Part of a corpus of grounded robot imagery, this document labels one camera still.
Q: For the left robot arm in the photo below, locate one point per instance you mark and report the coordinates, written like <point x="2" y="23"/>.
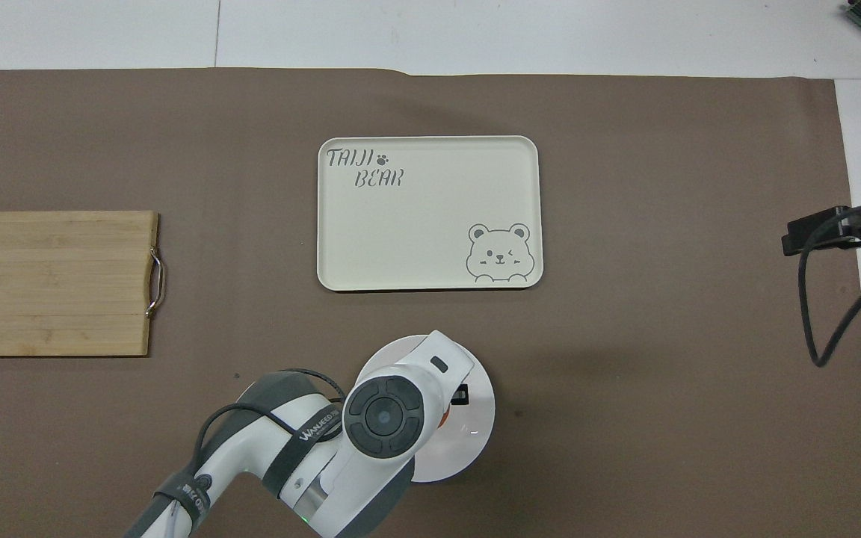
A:
<point x="386" y="418"/>

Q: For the white round plate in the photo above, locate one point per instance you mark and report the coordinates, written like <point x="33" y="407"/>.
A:
<point x="475" y="437"/>

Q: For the cream tray with bear print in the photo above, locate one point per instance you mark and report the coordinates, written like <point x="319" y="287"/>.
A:
<point x="430" y="224"/>

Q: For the bamboo cutting board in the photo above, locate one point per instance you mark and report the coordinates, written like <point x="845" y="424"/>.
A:
<point x="49" y="284"/>

